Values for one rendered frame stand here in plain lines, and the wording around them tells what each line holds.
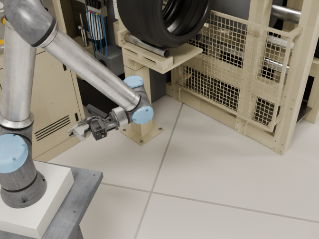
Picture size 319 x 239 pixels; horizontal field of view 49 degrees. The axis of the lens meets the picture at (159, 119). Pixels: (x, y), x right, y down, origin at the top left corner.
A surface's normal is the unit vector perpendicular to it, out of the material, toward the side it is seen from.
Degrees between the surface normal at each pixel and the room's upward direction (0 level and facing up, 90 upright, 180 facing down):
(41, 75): 90
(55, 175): 5
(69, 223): 0
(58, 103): 90
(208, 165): 0
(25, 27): 76
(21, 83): 99
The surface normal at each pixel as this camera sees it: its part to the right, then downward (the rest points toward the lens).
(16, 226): -0.26, 0.61
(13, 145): 0.01, -0.67
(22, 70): 0.48, 0.65
